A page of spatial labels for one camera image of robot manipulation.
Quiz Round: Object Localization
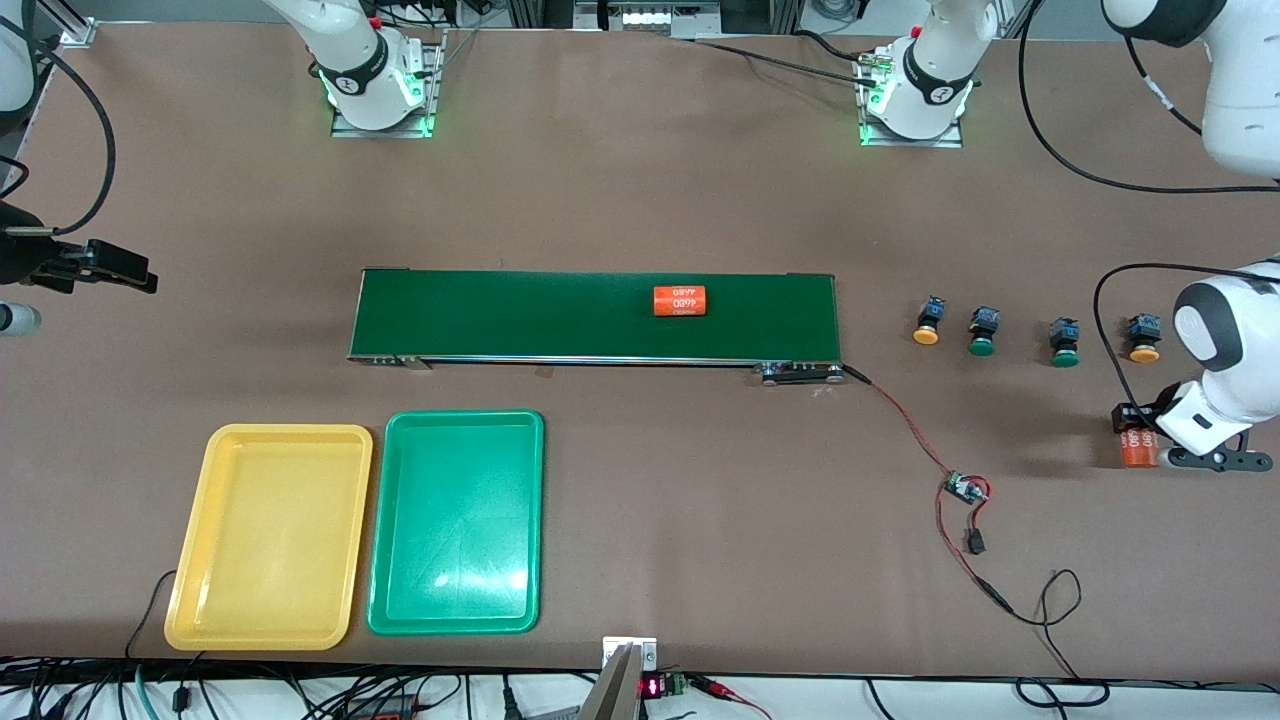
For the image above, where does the yellow mushroom push button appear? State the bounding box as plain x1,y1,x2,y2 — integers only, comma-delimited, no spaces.
1126,313,1163,364
912,295,949,347

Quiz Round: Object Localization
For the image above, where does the yellow plastic tray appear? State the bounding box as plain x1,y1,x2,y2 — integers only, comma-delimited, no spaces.
163,423,375,653

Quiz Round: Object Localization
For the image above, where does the green conveyor belt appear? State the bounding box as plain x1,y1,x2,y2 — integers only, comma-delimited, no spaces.
347,268,846,386

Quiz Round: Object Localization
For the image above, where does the green plastic tray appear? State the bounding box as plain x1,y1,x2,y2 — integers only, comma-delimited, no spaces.
366,409,546,637

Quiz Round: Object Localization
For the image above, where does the red clip test lead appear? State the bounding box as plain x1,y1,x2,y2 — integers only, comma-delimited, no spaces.
690,675,776,720

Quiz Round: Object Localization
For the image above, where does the grey control box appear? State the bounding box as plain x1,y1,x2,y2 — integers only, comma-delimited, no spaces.
575,0,721,39

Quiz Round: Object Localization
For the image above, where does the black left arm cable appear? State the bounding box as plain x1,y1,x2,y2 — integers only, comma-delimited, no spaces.
1018,0,1280,431

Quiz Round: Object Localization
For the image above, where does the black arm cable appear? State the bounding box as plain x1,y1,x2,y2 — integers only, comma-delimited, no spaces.
0,0,121,236
1018,0,1280,431

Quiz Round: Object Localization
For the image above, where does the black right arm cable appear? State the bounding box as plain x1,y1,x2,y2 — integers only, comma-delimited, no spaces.
0,0,121,236

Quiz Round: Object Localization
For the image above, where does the thin black looped cable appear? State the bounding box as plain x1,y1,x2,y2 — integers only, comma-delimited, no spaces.
1008,569,1084,681

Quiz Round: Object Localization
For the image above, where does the red black conveyor wire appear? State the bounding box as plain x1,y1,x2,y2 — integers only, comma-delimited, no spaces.
840,362,1016,616

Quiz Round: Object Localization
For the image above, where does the black coiled cable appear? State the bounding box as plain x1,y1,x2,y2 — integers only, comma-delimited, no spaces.
1015,678,1111,709

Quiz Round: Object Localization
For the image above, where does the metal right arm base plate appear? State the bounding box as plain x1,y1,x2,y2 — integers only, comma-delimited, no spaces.
330,30,446,139

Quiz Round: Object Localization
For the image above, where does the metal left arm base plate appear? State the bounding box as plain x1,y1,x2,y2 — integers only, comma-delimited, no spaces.
858,50,966,149

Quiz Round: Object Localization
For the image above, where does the black table power cable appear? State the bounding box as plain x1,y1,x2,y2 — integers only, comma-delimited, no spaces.
690,28,886,86

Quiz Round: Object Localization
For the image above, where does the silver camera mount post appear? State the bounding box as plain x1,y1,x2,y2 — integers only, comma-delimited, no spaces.
580,636,659,720

